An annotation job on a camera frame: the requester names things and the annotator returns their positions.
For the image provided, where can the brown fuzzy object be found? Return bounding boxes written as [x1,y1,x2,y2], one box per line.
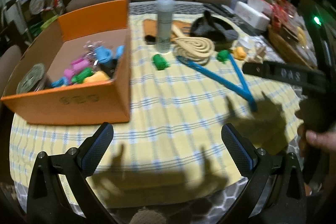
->
[130,208,167,224]

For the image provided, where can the blue plastic tongs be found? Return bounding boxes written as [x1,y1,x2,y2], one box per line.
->
[176,52,259,112]

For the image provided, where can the person's right hand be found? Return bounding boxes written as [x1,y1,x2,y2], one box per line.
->
[295,112,336,159]

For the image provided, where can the brown upholstered chair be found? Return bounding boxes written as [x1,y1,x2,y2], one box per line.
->
[0,44,23,92]

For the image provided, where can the pink hair roller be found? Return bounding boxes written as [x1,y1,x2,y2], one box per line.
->
[63,68,77,83]
[70,57,91,70]

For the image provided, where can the yellow soft item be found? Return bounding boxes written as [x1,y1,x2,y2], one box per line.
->
[83,72,111,84]

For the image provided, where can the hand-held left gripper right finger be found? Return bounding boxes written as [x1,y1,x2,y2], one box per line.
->
[221,123,307,224]

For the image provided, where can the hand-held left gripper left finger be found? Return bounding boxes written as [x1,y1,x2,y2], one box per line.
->
[26,122,118,224]

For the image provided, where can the round printed tin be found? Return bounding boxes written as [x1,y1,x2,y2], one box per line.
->
[29,0,51,15]

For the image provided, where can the clear bag of beads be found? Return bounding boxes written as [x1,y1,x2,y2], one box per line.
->
[83,40,106,56]

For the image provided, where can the grey cloth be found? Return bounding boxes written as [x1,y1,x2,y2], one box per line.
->
[207,20,239,42]

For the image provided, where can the beige spiral coaster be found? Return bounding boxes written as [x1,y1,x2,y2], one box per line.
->
[172,26,216,60]

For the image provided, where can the white and red box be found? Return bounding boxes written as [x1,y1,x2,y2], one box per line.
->
[247,0,274,15]

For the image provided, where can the wicker basket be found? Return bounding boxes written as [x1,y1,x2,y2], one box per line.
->
[267,25,319,70]

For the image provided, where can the cluttered wooden shelf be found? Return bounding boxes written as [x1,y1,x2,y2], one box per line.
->
[14,0,61,39]

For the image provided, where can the jar with patterned lid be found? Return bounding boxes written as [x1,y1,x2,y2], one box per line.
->
[16,63,51,95]

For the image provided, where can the blue hair roller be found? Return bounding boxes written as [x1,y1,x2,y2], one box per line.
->
[114,45,125,60]

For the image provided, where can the yellow hair roller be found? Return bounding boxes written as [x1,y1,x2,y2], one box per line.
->
[233,47,248,60]

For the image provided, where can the grey plastic bottle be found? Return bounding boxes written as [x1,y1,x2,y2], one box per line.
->
[156,0,175,54]

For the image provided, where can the blue plastic toy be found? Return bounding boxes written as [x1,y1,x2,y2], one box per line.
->
[95,46,113,62]

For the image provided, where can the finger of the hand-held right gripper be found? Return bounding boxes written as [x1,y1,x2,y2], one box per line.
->
[242,61,264,77]

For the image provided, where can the green bag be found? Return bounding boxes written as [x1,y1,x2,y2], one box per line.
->
[28,15,59,36]

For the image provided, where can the green hair roller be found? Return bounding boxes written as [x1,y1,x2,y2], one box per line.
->
[217,50,232,64]
[154,54,168,71]
[71,68,94,84]

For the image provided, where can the yellow plaid tablecloth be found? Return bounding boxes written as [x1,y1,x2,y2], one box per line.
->
[9,1,305,207]

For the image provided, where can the orange cardboard box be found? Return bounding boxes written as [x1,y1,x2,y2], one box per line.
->
[0,0,132,125]

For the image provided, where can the orange cloth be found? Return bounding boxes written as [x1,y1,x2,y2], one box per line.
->
[142,19,193,45]

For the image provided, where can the black remote control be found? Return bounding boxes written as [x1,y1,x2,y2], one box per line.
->
[203,3,235,18]

